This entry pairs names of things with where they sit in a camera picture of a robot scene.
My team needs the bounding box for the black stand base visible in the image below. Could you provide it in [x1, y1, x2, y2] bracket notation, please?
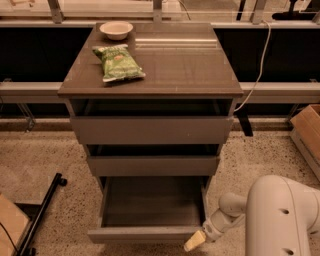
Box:
[272, 0, 320, 21]

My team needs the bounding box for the grey top drawer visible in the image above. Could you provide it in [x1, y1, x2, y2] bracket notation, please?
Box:
[69, 99, 235, 146]

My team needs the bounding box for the metal railing beam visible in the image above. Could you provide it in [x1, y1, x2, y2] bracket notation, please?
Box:
[0, 82, 320, 104]

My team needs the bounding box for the white bowl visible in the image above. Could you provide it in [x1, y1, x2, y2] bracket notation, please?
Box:
[99, 21, 133, 41]

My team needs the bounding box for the grey middle drawer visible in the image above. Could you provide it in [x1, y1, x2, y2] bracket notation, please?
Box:
[87, 144, 220, 177]

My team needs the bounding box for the white cable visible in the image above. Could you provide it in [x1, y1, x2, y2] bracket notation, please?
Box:
[233, 20, 272, 113]

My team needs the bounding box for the green chip bag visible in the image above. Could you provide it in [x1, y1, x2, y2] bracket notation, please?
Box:
[92, 44, 145, 83]

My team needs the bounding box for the grey drawer cabinet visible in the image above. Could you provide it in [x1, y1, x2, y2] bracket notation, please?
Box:
[57, 21, 244, 188]

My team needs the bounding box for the black cart frame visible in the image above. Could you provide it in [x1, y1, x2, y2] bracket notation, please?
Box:
[16, 173, 67, 256]

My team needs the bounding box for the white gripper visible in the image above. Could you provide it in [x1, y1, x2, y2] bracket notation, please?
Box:
[184, 209, 245, 252]

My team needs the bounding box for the grey drawer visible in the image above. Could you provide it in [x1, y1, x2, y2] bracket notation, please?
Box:
[69, 99, 235, 146]
[88, 176, 207, 243]
[87, 144, 220, 177]

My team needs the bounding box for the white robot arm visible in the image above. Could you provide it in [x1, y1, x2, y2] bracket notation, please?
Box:
[184, 175, 320, 256]

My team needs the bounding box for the grey bottom drawer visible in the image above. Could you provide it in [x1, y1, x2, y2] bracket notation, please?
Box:
[88, 176, 207, 243]

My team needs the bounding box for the cardboard box right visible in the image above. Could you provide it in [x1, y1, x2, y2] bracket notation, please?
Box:
[290, 104, 320, 180]

